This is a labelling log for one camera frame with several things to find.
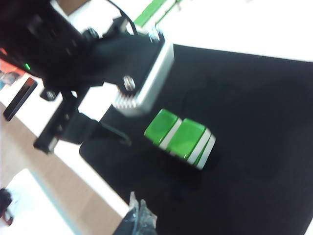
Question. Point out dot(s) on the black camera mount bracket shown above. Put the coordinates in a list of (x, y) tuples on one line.
[(117, 61)]

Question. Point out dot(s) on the black mouse mat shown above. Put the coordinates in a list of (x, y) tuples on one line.
[(244, 122)]

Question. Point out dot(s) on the white platform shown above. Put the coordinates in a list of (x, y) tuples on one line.
[(31, 208)]

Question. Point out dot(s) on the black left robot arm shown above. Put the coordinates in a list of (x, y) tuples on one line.
[(36, 36)]

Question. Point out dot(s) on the black rectangular bar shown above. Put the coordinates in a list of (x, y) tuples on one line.
[(20, 98)]

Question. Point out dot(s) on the orange red box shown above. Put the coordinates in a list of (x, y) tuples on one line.
[(9, 71)]

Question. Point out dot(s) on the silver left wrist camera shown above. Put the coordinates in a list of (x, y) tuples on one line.
[(159, 68)]

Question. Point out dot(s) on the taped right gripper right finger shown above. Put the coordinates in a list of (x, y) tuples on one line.
[(146, 222)]

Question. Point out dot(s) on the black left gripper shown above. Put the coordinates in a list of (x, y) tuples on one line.
[(61, 117)]

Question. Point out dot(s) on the black and red object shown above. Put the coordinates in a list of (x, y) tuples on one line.
[(5, 203)]

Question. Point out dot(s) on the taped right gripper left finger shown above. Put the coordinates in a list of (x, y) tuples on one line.
[(127, 225)]

